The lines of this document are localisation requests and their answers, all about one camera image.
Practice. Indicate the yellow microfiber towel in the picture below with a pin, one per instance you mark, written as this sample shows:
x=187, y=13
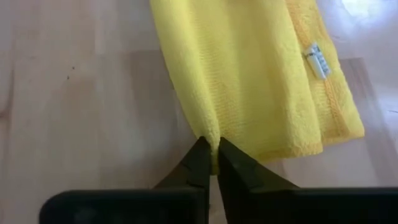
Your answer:
x=248, y=77

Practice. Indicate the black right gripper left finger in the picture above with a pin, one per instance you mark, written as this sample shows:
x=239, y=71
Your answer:
x=196, y=171

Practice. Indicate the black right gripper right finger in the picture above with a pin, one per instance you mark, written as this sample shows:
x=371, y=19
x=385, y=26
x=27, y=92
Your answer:
x=239, y=174

